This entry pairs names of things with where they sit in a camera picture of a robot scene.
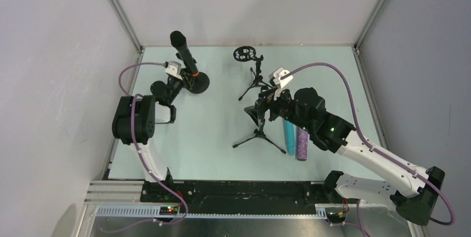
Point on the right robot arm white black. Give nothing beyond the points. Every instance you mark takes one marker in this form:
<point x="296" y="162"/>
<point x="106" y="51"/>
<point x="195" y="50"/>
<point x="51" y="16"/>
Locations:
<point x="409" y="189"/>

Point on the right aluminium frame post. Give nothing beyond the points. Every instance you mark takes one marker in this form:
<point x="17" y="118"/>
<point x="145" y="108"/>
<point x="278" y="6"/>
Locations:
<point x="369" y="24"/>

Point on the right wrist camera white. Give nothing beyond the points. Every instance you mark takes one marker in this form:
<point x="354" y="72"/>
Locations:
<point x="280" y="79"/>

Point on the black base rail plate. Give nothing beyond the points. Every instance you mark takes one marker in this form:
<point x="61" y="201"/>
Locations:
<point x="254" y="198"/>

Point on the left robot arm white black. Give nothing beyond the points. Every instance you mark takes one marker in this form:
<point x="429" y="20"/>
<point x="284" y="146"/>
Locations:
<point x="135" y="120"/>

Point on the black microphone orange end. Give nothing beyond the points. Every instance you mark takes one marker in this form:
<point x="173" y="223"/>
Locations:
<point x="179" y="42"/>

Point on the left aluminium frame post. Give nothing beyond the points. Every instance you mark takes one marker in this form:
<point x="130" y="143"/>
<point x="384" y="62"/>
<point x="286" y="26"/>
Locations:
<point x="126" y="24"/>

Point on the aluminium frame post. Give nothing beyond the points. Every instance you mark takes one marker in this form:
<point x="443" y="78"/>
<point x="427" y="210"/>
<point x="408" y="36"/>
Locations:
<point x="369" y="24"/>
<point x="126" y="24"/>

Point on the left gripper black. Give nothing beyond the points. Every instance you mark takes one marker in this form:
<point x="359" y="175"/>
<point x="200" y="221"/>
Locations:
<point x="185" y="79"/>

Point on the tripod stand with double clamp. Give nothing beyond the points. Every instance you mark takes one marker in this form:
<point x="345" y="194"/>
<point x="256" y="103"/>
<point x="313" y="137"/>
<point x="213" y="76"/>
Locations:
<point x="259" y="132"/>

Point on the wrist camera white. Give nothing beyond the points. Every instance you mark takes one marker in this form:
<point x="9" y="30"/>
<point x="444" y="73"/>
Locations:
<point x="173" y="69"/>
<point x="280" y="79"/>

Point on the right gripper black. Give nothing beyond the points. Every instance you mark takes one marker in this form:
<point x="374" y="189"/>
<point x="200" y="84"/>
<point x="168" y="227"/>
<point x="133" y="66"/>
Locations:
<point x="264" y="104"/>

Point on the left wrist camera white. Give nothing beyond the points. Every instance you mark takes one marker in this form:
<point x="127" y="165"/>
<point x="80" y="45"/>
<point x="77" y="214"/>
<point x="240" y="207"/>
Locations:
<point x="173" y="69"/>

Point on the tripod stand with shock mount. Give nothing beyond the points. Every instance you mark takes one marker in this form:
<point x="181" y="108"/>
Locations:
<point x="246" y="54"/>

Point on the round base clip mic stand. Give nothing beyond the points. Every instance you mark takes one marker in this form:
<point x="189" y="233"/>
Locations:
<point x="197" y="81"/>

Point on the teal blue microphone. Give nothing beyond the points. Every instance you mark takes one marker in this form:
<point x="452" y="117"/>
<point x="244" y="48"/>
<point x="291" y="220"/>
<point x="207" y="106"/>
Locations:
<point x="289" y="137"/>

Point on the purple glitter microphone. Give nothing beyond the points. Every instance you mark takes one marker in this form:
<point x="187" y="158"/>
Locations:
<point x="302" y="138"/>

